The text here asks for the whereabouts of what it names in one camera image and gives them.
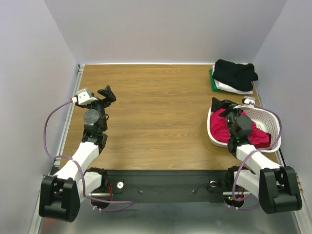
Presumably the folded white t shirt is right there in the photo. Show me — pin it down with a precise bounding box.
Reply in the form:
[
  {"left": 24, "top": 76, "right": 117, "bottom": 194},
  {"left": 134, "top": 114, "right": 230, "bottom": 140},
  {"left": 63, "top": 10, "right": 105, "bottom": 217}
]
[{"left": 212, "top": 65, "right": 253, "bottom": 95}]

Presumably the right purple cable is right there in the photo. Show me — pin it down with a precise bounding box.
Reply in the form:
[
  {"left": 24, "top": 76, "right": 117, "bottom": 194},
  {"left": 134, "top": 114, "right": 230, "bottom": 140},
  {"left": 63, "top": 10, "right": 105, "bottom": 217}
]
[{"left": 228, "top": 103, "right": 283, "bottom": 210}]

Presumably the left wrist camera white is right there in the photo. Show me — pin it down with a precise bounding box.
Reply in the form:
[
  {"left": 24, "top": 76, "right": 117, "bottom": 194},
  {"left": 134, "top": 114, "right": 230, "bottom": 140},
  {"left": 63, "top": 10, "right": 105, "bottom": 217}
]
[{"left": 70, "top": 88, "right": 98, "bottom": 106}]

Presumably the white plastic laundry basket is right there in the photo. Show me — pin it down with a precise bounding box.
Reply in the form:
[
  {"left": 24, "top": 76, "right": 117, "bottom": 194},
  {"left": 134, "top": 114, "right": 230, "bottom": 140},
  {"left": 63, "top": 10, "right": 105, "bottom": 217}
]
[{"left": 207, "top": 107, "right": 281, "bottom": 153}]

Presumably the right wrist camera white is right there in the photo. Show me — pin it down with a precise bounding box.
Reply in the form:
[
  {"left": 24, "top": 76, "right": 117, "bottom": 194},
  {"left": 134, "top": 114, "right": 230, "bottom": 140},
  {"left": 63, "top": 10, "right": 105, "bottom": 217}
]
[{"left": 234, "top": 96, "right": 255, "bottom": 109}]

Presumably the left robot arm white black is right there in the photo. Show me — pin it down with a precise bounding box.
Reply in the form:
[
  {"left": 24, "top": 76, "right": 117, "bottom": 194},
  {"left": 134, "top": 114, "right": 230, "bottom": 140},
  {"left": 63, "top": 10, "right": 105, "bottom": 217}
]
[{"left": 39, "top": 85, "right": 117, "bottom": 222}]

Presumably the dark red t shirt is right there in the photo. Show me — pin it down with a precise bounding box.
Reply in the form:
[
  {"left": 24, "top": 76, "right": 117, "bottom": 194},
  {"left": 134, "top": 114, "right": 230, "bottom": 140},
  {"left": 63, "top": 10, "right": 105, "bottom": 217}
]
[{"left": 253, "top": 133, "right": 272, "bottom": 149}]

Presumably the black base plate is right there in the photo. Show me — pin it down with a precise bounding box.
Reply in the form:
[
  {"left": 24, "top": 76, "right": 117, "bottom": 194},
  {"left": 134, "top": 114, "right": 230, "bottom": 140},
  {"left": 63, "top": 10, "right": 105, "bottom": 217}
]
[{"left": 80, "top": 170, "right": 254, "bottom": 205}]

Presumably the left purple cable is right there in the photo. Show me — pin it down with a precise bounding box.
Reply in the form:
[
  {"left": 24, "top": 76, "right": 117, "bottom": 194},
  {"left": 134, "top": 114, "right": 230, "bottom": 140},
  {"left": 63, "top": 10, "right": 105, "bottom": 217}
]
[{"left": 44, "top": 101, "right": 134, "bottom": 212}]

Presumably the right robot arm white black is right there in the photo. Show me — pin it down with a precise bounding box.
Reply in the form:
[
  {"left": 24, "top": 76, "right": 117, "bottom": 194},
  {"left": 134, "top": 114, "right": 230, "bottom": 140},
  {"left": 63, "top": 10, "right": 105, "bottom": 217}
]
[{"left": 207, "top": 97, "right": 302, "bottom": 214}]

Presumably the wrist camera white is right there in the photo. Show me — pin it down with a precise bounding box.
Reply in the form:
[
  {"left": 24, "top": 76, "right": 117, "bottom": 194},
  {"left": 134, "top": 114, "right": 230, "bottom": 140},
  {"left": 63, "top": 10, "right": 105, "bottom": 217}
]
[
  {"left": 70, "top": 88, "right": 98, "bottom": 106},
  {"left": 234, "top": 96, "right": 255, "bottom": 109}
]

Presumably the left aluminium rail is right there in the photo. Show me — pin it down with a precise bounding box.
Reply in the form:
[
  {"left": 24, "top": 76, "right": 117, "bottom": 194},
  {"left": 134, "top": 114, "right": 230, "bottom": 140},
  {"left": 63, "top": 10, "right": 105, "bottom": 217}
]
[{"left": 50, "top": 64, "right": 85, "bottom": 175}]

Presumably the folded green t shirt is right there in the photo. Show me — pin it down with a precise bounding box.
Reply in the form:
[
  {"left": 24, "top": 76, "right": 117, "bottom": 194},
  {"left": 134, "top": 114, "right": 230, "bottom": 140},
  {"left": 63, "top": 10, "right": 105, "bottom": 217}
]
[{"left": 209, "top": 69, "right": 223, "bottom": 92}]

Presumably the purple cable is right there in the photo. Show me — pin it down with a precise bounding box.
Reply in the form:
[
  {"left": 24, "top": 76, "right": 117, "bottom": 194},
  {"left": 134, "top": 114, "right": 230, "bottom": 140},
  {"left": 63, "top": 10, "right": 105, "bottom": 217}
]
[
  {"left": 44, "top": 101, "right": 134, "bottom": 212},
  {"left": 228, "top": 103, "right": 283, "bottom": 210}
]

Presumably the pink t shirt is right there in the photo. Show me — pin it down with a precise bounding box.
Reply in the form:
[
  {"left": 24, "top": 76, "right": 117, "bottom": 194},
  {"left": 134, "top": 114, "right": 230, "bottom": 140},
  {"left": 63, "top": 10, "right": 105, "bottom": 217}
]
[{"left": 210, "top": 109, "right": 266, "bottom": 144}]

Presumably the folded black t shirt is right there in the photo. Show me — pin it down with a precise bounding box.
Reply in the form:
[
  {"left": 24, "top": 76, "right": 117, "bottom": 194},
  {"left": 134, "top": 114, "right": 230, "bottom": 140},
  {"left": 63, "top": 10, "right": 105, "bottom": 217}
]
[{"left": 212, "top": 59, "right": 258, "bottom": 92}]

